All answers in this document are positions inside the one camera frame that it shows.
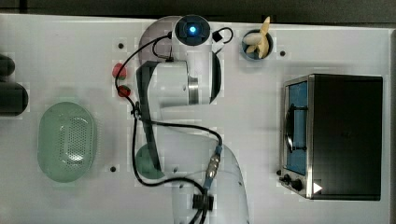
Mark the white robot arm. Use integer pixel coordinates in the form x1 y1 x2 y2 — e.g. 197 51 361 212
136 15 249 224

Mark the green mug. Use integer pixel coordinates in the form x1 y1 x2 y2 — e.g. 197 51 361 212
135 145 164 180

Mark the dark red strawberry toy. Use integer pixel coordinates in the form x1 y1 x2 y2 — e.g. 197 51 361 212
118 85 131 97

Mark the blue cup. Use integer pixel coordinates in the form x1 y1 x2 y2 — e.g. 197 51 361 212
241 29 274 61

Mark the green perforated colander basket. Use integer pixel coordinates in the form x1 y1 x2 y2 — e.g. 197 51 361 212
37 102 96 183

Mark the black toaster oven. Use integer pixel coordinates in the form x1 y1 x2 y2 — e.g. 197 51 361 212
276 74 383 201

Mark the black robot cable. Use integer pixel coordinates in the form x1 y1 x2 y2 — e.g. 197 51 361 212
114 26 234 224

